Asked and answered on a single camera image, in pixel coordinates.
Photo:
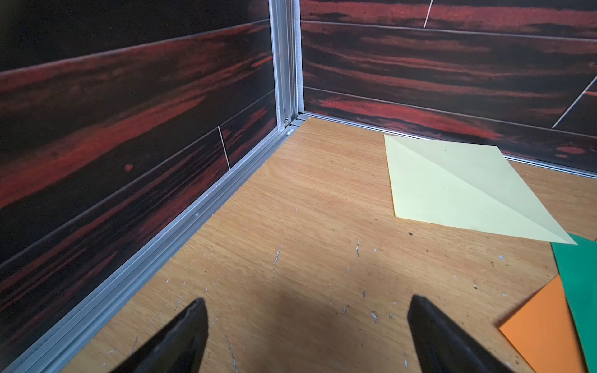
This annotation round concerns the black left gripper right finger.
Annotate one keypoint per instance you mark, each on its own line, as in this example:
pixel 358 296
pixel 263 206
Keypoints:
pixel 443 346

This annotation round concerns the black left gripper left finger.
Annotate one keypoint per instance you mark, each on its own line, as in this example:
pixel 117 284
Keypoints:
pixel 177 347

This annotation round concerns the green paper sheet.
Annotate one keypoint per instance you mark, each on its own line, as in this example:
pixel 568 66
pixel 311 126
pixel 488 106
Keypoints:
pixel 577 267

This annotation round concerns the pale yellow paper sheet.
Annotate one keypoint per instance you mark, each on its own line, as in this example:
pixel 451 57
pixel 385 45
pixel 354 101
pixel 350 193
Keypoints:
pixel 465 186

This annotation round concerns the orange paper sheet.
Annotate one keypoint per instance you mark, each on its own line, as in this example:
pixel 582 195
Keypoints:
pixel 543 332

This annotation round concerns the aluminium corner post left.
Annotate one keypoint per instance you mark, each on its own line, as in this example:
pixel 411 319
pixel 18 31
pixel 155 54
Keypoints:
pixel 287 59

